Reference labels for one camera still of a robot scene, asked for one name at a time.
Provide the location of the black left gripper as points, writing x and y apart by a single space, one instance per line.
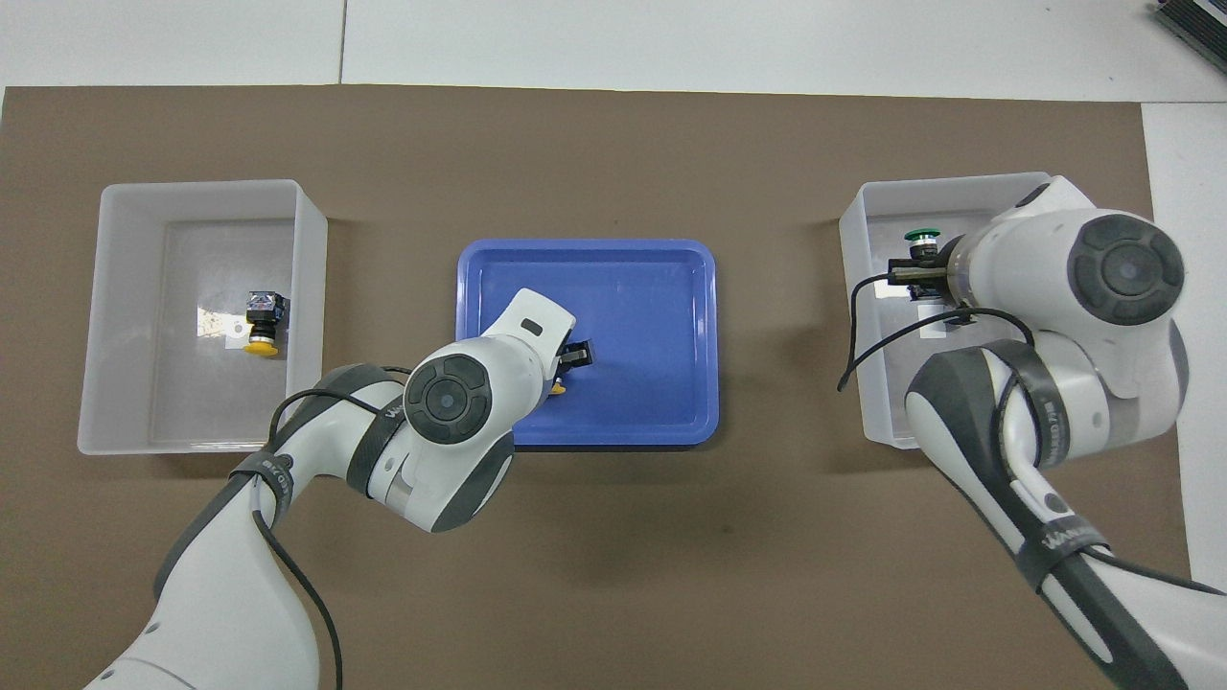
578 355

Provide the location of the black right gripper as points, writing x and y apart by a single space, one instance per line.
961 321

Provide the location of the green push button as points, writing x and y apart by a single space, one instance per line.
923 247

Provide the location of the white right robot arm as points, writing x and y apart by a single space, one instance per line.
1054 287

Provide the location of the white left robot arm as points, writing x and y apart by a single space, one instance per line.
451 431

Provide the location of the blue plastic tray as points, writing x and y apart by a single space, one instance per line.
652 335

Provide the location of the translucent plastic box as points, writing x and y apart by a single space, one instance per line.
868 383
96 383

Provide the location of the brown table mat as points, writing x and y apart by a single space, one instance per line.
613 575

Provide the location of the grey ribbed device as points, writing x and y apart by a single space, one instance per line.
1198 24

